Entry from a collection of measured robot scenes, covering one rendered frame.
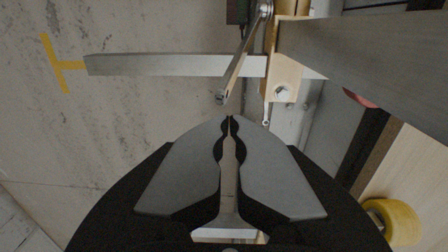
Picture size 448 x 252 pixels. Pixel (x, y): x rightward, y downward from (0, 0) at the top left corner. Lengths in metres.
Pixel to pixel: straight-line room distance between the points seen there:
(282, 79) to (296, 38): 0.09
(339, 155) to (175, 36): 1.01
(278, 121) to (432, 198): 0.39
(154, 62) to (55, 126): 1.69
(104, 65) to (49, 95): 1.47
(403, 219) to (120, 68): 0.52
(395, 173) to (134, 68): 0.47
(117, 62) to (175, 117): 1.04
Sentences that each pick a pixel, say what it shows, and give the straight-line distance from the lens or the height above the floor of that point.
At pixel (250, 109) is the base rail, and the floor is 0.70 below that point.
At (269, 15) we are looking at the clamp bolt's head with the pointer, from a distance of 0.27.
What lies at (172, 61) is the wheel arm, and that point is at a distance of 0.27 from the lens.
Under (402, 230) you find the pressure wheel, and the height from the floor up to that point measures 0.97.
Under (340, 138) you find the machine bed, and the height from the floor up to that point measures 0.77.
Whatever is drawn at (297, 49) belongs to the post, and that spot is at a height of 0.95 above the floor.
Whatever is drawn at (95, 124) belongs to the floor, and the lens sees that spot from 1.66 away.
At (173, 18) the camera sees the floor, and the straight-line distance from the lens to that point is 1.16.
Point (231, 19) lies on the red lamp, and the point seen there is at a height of 0.70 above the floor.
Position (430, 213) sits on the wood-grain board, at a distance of 0.61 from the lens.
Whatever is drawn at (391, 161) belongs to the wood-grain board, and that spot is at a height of 0.90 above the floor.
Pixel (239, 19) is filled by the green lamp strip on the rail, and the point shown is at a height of 0.70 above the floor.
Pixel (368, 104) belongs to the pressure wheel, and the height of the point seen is 0.91.
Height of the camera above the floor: 1.12
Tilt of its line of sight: 60 degrees down
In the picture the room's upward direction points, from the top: 177 degrees counter-clockwise
